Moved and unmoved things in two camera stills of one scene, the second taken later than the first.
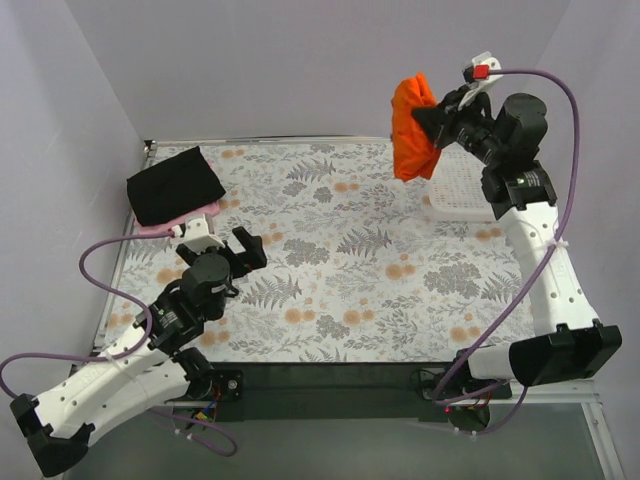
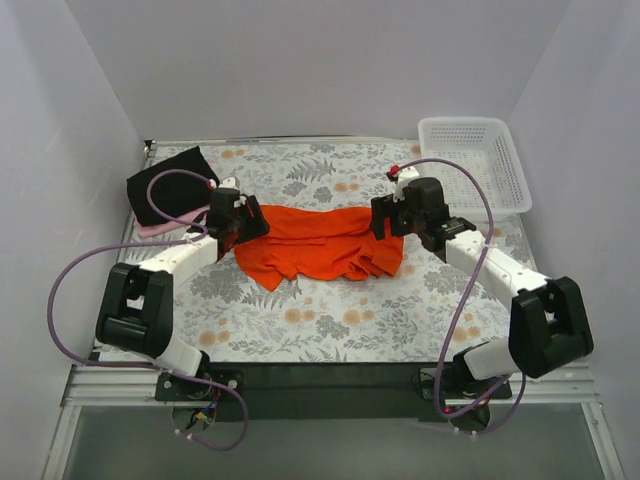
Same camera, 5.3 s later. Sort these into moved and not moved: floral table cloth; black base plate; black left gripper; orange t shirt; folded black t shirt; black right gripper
Moved: black right gripper; black left gripper; orange t shirt
Not moved: floral table cloth; folded black t shirt; black base plate
